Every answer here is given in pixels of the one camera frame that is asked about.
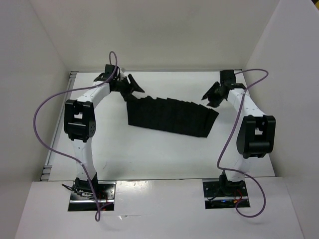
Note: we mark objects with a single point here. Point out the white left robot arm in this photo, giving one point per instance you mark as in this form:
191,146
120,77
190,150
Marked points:
80,123

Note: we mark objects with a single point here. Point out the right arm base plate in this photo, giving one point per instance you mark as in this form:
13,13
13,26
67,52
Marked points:
217,196

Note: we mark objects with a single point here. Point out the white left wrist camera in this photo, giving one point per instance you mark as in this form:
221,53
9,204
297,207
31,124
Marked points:
122,72

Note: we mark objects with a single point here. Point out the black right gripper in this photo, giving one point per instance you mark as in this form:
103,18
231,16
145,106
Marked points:
216,84

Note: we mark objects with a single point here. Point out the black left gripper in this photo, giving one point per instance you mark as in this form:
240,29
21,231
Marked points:
132,85

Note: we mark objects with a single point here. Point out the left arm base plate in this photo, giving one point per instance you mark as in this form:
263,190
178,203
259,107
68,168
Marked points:
83,201

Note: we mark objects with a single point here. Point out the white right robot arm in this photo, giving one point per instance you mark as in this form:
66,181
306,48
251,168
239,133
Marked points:
255,138

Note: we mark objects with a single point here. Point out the black pleated skirt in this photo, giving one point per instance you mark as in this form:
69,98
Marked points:
171,115

